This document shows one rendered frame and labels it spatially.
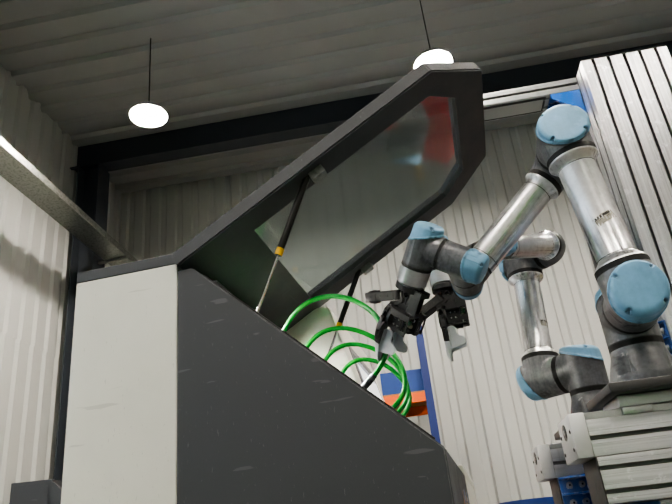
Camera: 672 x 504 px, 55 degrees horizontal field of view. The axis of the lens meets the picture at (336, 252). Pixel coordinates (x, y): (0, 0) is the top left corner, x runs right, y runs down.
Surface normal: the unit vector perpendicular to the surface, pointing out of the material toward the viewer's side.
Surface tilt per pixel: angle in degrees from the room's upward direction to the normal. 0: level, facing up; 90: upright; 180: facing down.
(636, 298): 97
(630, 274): 97
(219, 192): 90
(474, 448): 90
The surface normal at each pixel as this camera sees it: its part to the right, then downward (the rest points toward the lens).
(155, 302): -0.23, -0.39
